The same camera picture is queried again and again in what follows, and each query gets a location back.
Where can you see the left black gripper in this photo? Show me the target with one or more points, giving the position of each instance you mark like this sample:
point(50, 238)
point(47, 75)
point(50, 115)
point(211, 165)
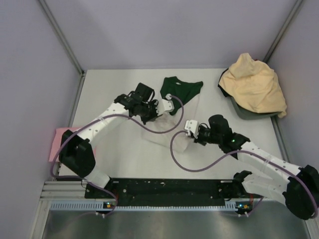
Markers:
point(153, 104)

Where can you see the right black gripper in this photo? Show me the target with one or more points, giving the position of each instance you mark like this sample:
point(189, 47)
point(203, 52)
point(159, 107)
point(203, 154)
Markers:
point(198, 140)

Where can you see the white and green t shirt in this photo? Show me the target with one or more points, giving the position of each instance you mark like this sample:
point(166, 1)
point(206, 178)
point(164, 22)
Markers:
point(189, 94)

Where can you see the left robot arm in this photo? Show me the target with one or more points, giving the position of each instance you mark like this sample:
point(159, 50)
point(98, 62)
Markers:
point(77, 152)

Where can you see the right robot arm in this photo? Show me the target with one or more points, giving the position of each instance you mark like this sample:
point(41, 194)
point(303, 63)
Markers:
point(294, 186)

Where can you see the dark grey bin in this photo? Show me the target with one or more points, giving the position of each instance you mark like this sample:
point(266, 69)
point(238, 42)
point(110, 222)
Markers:
point(249, 115)

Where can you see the beige t shirt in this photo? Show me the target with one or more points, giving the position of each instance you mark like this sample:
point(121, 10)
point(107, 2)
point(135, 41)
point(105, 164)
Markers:
point(254, 86)

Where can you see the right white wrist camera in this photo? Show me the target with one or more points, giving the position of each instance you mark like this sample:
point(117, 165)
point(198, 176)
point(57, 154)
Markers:
point(191, 128)

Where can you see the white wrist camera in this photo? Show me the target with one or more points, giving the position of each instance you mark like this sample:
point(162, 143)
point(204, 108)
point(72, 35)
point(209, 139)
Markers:
point(191, 128)
point(165, 105)

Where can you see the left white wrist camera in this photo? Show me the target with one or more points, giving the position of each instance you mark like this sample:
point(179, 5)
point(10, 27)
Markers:
point(165, 105)

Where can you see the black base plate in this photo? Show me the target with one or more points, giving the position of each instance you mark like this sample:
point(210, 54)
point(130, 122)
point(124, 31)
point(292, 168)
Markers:
point(165, 201)

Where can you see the grey slotted cable duct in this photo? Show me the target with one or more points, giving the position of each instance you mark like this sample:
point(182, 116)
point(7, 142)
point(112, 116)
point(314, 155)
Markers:
point(104, 206)

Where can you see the left corner aluminium post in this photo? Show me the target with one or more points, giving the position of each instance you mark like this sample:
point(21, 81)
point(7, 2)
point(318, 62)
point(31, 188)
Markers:
point(60, 36)

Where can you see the corner aluminium post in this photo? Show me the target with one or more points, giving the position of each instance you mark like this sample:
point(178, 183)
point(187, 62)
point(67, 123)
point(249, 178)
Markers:
point(60, 36)
point(298, 4)

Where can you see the right corner aluminium post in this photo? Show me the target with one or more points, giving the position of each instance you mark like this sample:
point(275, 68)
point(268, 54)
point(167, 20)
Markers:
point(298, 4)

